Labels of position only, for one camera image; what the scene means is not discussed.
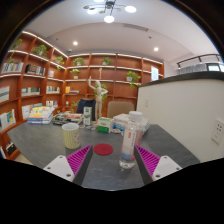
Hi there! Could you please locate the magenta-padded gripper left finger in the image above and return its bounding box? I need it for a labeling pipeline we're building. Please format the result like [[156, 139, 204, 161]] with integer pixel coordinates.
[[43, 144, 95, 187]]

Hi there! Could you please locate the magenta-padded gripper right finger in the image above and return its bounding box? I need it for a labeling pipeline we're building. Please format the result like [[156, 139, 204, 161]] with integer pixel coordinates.
[[133, 144, 183, 186]]

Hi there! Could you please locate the clear plastic water bottle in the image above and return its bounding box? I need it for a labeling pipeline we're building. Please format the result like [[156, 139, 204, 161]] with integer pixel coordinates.
[[118, 110, 144, 170]]

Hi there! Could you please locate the yellow striped mug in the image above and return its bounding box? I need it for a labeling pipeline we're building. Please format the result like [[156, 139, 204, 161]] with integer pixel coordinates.
[[61, 122, 81, 150]]

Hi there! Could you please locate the flat round red coaster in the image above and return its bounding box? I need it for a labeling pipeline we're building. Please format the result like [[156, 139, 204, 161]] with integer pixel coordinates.
[[93, 143, 115, 157]]

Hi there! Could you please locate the dark book stack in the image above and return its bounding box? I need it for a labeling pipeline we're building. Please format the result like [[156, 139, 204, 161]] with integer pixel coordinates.
[[52, 112, 84, 127]]

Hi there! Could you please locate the colourful book stack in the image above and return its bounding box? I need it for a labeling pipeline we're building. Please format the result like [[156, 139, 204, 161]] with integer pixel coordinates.
[[27, 105, 55, 125]]

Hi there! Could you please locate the tall green white carton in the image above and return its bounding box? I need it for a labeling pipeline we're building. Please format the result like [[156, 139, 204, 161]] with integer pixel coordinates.
[[82, 106, 93, 126]]

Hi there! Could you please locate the flat green white box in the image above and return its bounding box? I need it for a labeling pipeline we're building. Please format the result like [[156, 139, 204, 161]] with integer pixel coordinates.
[[96, 116, 115, 134]]

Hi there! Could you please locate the dark blue chair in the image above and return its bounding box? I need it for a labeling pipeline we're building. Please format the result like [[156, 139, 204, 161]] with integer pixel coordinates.
[[76, 98, 97, 117]]

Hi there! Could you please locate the beige chair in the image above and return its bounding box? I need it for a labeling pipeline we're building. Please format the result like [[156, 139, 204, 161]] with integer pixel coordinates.
[[106, 100, 136, 119]]

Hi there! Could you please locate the wooden artist mannequin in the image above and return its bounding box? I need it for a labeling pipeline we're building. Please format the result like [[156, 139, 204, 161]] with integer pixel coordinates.
[[87, 75, 109, 123]]

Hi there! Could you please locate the wooden shelf unit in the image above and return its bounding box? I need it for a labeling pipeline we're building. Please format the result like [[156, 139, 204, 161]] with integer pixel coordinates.
[[0, 30, 165, 161]]

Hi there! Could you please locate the metal handrail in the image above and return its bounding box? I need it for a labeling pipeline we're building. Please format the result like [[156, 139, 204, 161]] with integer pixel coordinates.
[[176, 53, 223, 70]]

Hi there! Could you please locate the ceiling lamp with round lights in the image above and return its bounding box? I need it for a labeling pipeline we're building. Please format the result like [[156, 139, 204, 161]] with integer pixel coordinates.
[[83, 0, 138, 24]]

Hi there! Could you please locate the white wall power outlet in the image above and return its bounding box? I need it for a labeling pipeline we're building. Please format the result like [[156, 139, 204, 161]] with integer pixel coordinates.
[[210, 118, 224, 145]]

